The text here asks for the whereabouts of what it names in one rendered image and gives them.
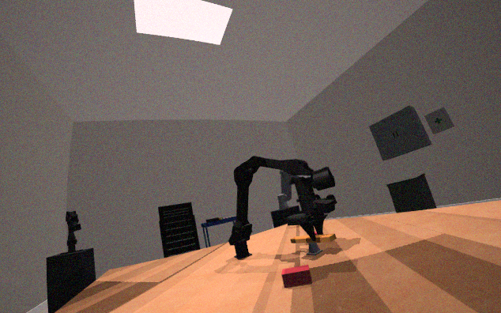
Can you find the orange bar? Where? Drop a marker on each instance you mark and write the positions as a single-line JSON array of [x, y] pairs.
[[328, 238]]

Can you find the red rectangular block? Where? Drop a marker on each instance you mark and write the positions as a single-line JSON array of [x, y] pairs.
[[295, 276]]

